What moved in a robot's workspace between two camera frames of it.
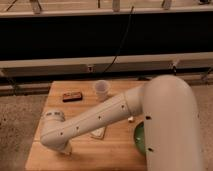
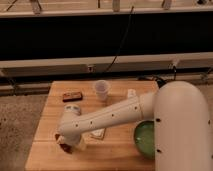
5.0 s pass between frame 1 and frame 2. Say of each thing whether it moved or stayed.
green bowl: stayed
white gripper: moved
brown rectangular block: stayed
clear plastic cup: stayed
